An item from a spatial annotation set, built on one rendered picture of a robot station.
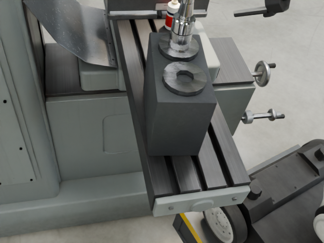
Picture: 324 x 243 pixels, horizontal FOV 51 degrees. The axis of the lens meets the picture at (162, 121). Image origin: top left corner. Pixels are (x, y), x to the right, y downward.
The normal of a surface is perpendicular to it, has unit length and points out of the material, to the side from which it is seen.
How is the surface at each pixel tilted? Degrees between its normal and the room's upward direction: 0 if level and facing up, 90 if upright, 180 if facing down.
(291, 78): 0
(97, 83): 90
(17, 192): 79
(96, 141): 90
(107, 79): 90
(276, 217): 0
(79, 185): 0
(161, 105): 90
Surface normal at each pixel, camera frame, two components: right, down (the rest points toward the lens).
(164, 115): 0.09, 0.77
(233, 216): 0.25, -0.36
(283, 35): 0.12, -0.63
